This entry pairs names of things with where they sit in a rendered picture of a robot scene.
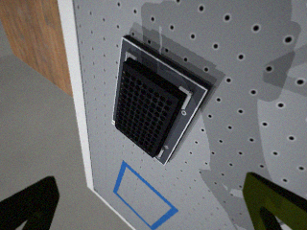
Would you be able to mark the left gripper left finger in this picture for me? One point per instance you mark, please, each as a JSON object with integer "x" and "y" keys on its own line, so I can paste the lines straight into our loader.
{"x": 37, "y": 204}

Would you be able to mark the blue tape outline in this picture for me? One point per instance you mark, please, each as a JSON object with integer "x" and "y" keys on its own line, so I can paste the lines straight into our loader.
{"x": 170, "y": 213}

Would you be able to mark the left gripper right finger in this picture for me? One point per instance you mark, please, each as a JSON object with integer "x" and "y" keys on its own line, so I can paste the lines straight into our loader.
{"x": 267, "y": 201}

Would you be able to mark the black well plate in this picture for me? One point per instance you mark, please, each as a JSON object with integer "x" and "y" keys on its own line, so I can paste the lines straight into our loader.
{"x": 147, "y": 106}

